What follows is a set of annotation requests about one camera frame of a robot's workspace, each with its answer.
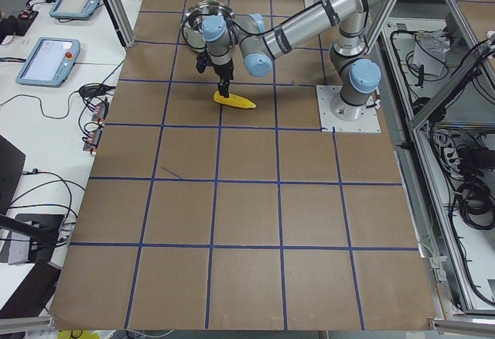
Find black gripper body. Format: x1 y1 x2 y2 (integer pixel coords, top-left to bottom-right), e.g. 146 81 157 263
196 53 234 81

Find yellow corn cob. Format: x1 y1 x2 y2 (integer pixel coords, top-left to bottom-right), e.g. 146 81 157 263
213 91 256 109

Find pale green steel pot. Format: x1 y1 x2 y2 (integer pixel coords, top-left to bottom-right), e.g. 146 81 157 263
180 0 235 53

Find small circuit boards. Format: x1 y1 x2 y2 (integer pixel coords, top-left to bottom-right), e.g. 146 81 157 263
78 97 110 156

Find upper teach pendant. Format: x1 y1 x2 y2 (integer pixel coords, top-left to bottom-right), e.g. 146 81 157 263
49 0 101 20

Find teach pendant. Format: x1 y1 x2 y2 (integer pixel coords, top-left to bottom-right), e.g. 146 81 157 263
49 0 101 20
15 37 80 87

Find lower teach pendant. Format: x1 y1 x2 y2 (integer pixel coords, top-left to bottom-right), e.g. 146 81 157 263
15 37 80 87

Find white cardboard box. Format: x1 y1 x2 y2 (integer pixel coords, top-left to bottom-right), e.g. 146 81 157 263
412 30 450 77

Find aluminium frame post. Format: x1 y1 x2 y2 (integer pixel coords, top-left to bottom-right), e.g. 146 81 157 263
103 0 135 49

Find coiled black cables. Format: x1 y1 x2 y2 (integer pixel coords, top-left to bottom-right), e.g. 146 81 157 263
444 133 495 231

